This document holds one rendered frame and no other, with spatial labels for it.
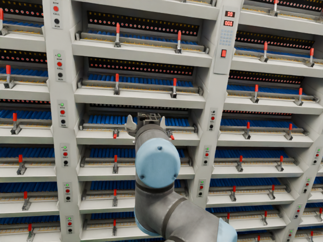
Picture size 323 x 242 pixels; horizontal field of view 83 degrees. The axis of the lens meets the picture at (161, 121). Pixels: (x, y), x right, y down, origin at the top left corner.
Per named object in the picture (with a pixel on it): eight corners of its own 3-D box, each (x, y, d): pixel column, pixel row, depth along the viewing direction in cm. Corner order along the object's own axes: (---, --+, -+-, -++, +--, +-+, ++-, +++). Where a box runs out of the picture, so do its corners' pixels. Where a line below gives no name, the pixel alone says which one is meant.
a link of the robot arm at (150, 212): (159, 253, 37) (162, 200, 34) (126, 221, 45) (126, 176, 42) (187, 227, 44) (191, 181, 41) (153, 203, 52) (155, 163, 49)
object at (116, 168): (193, 178, 103) (199, 163, 95) (78, 181, 93) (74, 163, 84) (185, 151, 119) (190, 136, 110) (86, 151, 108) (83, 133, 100)
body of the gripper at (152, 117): (159, 113, 63) (165, 121, 51) (157, 136, 65) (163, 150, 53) (136, 112, 62) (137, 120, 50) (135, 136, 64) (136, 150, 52)
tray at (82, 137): (198, 145, 98) (203, 132, 92) (77, 144, 87) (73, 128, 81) (189, 122, 113) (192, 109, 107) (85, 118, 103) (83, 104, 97)
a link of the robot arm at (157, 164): (134, 194, 36) (135, 146, 34) (133, 163, 48) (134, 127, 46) (181, 191, 38) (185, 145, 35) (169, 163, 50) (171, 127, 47)
